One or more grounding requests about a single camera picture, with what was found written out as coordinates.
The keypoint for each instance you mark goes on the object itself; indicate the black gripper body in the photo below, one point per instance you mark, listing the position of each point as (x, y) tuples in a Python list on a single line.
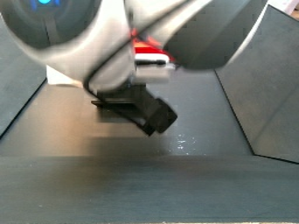
[(151, 114)]

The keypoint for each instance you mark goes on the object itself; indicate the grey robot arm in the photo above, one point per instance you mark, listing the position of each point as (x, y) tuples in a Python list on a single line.
[(114, 45)]

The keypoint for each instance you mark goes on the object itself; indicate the red peg board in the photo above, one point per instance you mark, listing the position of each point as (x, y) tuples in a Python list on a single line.
[(146, 44)]

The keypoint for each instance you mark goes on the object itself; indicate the black curved holder bracket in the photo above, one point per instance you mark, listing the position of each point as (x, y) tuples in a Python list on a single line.
[(127, 94)]

